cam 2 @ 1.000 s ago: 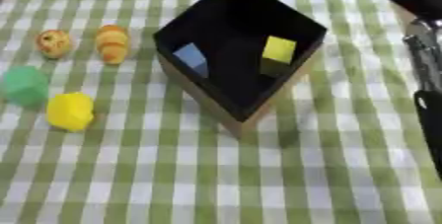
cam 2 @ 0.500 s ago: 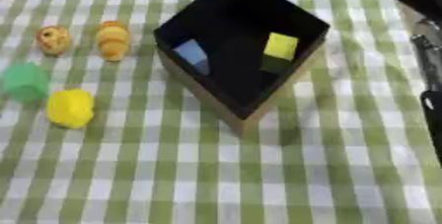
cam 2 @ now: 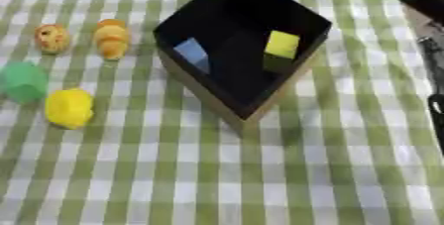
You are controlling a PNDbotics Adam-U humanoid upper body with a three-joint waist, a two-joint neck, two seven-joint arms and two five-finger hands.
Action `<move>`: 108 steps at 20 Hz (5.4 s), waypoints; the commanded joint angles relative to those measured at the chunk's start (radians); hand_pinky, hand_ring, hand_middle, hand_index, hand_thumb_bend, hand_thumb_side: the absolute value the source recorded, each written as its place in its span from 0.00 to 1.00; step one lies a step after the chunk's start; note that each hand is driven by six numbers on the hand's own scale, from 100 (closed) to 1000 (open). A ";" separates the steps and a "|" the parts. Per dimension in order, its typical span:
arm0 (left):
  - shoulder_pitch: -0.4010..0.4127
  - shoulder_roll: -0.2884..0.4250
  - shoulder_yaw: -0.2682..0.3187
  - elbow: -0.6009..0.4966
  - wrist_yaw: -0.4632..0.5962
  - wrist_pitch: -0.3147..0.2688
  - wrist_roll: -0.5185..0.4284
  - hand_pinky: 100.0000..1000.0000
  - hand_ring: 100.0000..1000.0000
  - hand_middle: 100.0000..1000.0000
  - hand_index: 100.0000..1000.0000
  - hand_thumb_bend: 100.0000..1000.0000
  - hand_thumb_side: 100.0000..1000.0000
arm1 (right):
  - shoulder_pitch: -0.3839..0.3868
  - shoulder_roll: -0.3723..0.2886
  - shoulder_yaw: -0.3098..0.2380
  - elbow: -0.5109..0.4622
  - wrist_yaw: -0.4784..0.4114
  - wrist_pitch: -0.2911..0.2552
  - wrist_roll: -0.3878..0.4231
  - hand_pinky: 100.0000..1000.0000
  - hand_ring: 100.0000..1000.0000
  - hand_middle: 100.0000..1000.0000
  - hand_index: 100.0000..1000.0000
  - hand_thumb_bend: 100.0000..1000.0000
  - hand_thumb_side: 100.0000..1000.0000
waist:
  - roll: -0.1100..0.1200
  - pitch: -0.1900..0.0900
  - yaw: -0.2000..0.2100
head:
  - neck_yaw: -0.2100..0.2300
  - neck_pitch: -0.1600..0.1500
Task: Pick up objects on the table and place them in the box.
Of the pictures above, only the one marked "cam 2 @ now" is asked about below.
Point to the yellow block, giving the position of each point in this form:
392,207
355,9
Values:
282,44

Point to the orange yellow soft toy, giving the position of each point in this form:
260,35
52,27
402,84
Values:
111,40

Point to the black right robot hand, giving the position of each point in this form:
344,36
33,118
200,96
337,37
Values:
438,113

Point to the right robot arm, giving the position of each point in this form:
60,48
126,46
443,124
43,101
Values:
425,7

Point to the blue block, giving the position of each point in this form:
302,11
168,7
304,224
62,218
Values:
193,52

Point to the round orange spotted toy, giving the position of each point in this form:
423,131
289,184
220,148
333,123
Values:
52,39

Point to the tan cardboard box black inside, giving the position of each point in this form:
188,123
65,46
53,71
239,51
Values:
237,54

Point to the green toy block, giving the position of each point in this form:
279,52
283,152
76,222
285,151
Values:
24,83

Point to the yellow toy fruit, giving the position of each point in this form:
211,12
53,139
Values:
69,108

